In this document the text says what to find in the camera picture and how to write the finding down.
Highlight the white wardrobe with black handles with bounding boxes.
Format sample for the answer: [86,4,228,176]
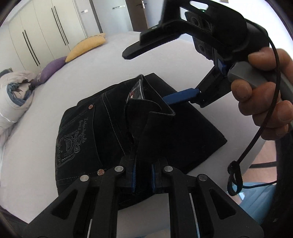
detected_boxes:
[8,0,93,71]

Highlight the grey bed with white sheet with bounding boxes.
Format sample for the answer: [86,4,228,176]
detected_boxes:
[0,31,293,225]

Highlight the black cable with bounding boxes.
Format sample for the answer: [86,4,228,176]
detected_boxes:
[227,30,283,197]

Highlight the yellow cushion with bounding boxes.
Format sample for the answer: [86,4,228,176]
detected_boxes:
[65,33,107,63]

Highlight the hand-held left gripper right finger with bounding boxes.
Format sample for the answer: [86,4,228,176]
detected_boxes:
[151,158,265,238]

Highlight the purple cushion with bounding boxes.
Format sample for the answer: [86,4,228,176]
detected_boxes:
[30,56,68,86]

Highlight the rolled white and blue duvet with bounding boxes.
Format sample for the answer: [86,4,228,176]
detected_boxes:
[0,70,38,131]

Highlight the person's right hand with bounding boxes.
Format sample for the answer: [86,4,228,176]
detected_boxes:
[231,47,293,141]

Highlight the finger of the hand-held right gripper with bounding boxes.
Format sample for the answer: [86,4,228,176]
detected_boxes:
[163,66,230,108]
[122,0,191,60]

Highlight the door with dark frame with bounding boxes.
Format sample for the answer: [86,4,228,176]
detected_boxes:
[124,0,165,32]

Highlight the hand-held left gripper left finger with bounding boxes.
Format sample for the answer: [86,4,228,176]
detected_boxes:
[27,158,138,238]

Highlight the light blue shorts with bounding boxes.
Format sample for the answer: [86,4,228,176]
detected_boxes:
[238,182,278,226]

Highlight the black pants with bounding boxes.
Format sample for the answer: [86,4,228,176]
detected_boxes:
[54,73,227,209]

